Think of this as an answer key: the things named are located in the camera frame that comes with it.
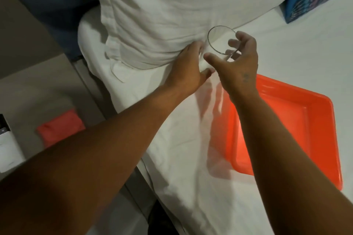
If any dark blue headboard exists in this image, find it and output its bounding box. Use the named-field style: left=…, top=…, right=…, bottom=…
left=0, top=0, right=100, bottom=62

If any white box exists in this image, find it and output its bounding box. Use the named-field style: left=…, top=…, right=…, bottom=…
left=0, top=114, right=26, bottom=173

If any grey bed frame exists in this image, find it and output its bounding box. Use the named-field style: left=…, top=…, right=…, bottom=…
left=72, top=59, right=159, bottom=217

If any person's left hand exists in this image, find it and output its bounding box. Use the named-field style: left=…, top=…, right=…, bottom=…
left=165, top=40, right=216, bottom=98

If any person's left forearm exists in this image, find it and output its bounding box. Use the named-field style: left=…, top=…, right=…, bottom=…
left=0, top=85, right=180, bottom=235

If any clear drinking glass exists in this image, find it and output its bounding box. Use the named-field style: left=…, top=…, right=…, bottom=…
left=203, top=25, right=241, bottom=63

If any person's right forearm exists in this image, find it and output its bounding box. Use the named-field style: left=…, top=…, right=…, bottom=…
left=230, top=93, right=353, bottom=235

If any white pillow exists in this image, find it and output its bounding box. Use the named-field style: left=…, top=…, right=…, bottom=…
left=85, top=0, right=304, bottom=71

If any person's right hand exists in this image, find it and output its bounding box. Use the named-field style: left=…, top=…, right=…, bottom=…
left=204, top=31, right=259, bottom=104

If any red folded cloth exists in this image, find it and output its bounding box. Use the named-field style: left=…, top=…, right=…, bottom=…
left=36, top=109, right=86, bottom=149

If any orange plastic tray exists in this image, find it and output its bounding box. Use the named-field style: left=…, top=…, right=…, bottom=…
left=209, top=74, right=343, bottom=191

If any white bed sheet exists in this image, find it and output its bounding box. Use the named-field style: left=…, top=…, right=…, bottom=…
left=77, top=0, right=353, bottom=235

